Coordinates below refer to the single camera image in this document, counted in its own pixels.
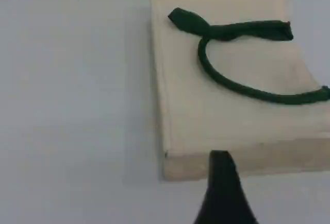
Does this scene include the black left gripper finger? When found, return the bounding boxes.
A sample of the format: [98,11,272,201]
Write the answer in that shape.
[193,150,259,224]

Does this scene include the white canvas bag green handles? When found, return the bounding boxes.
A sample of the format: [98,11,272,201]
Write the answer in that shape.
[149,0,330,183]

